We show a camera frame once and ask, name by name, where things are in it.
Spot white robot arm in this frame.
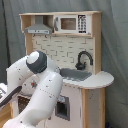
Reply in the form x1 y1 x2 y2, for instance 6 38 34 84
0 51 63 128

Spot wooden toy kitchen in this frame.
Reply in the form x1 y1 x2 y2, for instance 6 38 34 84
5 10 115 128

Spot grey toy sink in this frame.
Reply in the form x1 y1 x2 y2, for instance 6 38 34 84
60 68 92 81

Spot black toy faucet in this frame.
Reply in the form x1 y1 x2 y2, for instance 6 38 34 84
75 51 93 70

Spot white toy microwave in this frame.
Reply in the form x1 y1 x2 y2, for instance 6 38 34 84
54 15 86 34

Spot grey ice dispenser panel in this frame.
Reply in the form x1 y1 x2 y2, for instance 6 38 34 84
55 95 70 120

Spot grey range hood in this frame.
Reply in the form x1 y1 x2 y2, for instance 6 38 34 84
24 15 52 34

